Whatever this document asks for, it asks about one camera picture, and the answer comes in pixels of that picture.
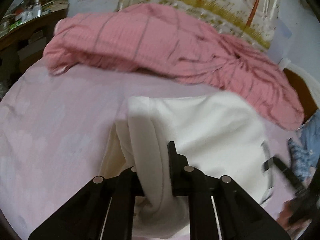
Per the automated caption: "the tree and grass pattern curtain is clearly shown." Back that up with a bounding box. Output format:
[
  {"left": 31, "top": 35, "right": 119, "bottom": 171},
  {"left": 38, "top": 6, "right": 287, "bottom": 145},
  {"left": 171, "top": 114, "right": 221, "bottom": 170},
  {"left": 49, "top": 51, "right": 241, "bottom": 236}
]
[{"left": 117, "top": 0, "right": 280, "bottom": 51}]

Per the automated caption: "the white and brown headboard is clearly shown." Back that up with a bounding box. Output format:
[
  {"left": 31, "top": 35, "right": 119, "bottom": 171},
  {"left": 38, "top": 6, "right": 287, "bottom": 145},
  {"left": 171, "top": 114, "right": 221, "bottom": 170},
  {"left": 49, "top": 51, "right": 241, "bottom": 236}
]
[{"left": 279, "top": 58, "right": 319, "bottom": 124}]

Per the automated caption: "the person's right hand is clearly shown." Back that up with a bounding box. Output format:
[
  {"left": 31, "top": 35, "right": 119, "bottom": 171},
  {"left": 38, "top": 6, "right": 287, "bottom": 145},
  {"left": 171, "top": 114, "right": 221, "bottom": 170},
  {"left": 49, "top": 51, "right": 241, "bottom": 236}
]
[{"left": 276, "top": 200, "right": 309, "bottom": 239}]

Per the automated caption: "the cream white printed hoodie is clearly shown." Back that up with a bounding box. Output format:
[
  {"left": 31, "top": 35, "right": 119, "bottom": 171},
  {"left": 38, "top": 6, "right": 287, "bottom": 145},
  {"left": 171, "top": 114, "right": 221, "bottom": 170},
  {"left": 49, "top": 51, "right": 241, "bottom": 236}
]
[{"left": 100, "top": 92, "right": 272, "bottom": 239}]

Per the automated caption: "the dark wooden cluttered desk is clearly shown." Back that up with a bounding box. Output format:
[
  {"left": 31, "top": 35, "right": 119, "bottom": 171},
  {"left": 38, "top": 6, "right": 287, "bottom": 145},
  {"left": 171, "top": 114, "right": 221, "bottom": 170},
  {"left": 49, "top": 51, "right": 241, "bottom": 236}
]
[{"left": 1, "top": 0, "right": 68, "bottom": 97}]

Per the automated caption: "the clear plastic bottle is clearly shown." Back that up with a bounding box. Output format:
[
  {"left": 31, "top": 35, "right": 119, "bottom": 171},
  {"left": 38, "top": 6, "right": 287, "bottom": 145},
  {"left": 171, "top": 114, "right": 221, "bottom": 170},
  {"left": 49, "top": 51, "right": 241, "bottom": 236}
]
[{"left": 33, "top": 0, "right": 42, "bottom": 18}]

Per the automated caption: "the blue white plaid garment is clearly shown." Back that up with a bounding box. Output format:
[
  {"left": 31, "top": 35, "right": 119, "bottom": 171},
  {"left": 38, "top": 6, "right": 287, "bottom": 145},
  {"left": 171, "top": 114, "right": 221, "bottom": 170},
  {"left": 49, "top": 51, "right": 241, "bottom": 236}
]
[{"left": 287, "top": 138, "right": 311, "bottom": 182}]

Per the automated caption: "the light blue pillow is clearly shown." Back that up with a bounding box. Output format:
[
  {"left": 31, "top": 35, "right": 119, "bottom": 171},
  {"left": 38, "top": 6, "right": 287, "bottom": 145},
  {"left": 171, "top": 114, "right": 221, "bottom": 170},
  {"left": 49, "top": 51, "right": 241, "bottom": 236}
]
[{"left": 299, "top": 109, "right": 320, "bottom": 167}]

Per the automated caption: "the pink plaid quilt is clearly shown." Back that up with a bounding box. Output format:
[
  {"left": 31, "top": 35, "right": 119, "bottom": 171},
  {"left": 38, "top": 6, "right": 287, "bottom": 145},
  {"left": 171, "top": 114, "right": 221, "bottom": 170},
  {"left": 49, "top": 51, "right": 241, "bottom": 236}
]
[{"left": 43, "top": 3, "right": 304, "bottom": 130}]

